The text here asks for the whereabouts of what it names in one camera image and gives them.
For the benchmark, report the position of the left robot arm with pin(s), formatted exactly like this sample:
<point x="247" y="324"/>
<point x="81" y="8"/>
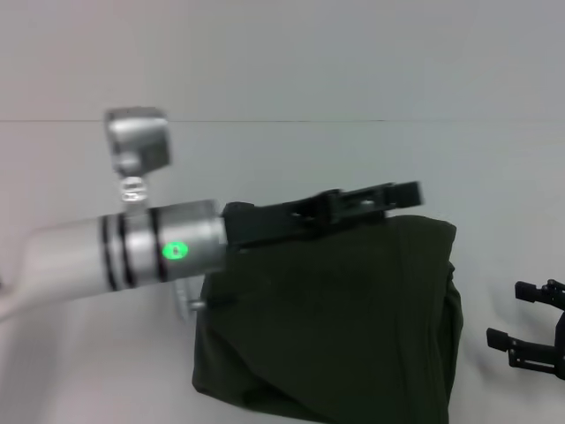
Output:
<point x="115" y="260"/>

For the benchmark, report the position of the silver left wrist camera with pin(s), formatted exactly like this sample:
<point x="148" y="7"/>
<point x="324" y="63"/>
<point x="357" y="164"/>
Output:
<point x="139" y="143"/>

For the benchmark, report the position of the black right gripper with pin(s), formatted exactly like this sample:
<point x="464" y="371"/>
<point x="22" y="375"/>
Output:
<point x="558" y="329"/>

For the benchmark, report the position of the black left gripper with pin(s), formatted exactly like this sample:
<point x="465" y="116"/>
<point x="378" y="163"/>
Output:
<point x="282" y="221"/>

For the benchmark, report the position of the dark green t-shirt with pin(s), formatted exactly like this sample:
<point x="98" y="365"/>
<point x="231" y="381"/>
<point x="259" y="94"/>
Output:
<point x="326" y="318"/>

